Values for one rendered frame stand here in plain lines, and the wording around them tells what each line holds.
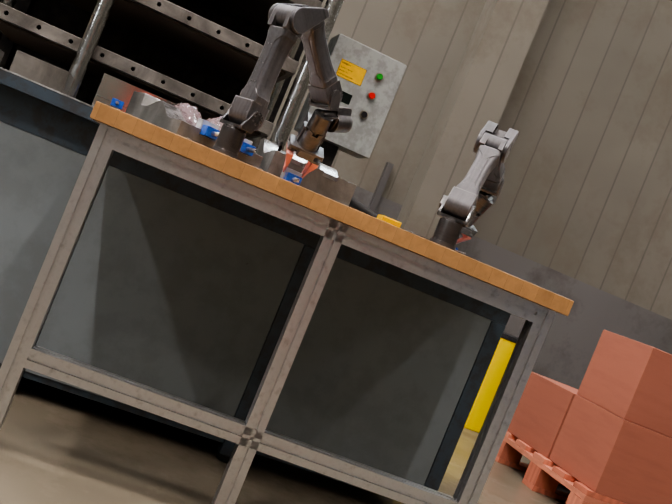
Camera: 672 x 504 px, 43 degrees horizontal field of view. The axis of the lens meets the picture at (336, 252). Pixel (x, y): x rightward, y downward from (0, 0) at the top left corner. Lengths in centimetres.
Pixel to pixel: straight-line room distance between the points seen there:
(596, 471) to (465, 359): 136
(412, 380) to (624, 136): 376
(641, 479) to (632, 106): 294
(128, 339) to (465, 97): 340
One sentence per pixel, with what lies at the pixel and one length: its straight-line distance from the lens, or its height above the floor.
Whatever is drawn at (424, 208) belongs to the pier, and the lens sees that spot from 531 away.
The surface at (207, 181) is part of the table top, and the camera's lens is 196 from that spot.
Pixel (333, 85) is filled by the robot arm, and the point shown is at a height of 109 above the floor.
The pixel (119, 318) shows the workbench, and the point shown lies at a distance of 245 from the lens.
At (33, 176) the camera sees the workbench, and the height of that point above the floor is 57.
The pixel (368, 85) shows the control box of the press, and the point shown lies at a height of 133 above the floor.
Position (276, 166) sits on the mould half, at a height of 85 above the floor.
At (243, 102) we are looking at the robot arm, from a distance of 214.
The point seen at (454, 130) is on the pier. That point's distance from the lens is 537.
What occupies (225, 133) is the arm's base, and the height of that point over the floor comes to 85.
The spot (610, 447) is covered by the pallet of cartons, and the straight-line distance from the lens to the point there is 388.
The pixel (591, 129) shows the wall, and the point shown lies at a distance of 601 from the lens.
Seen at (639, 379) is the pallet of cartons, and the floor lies 67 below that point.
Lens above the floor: 71
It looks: level
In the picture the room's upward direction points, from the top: 22 degrees clockwise
